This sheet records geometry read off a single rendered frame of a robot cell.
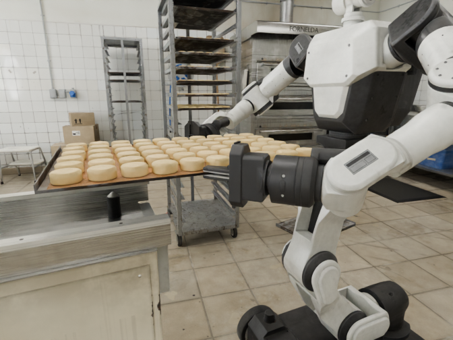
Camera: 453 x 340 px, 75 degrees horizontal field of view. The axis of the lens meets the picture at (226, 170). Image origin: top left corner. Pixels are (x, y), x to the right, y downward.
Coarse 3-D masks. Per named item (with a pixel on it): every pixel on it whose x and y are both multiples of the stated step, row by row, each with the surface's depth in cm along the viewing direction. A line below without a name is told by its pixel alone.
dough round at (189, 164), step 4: (180, 160) 60; (184, 160) 59; (188, 160) 59; (192, 160) 59; (196, 160) 59; (200, 160) 59; (180, 164) 59; (184, 164) 58; (188, 164) 57; (192, 164) 57; (196, 164) 58; (200, 164) 58; (180, 168) 59; (184, 168) 58; (188, 168) 58; (192, 168) 58; (196, 168) 58; (200, 168) 58
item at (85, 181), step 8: (112, 152) 77; (88, 160) 68; (120, 168) 61; (120, 176) 55; (144, 176) 55; (152, 176) 55; (160, 176) 55; (72, 184) 50; (80, 184) 50; (88, 184) 50
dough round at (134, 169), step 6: (132, 162) 57; (138, 162) 57; (126, 168) 53; (132, 168) 53; (138, 168) 53; (144, 168) 54; (126, 174) 53; (132, 174) 53; (138, 174) 53; (144, 174) 54
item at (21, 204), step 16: (32, 192) 76; (64, 192) 78; (80, 192) 79; (96, 192) 81; (128, 192) 84; (144, 192) 86; (0, 208) 73; (16, 208) 74; (32, 208) 76; (48, 208) 77; (64, 208) 79; (80, 208) 80
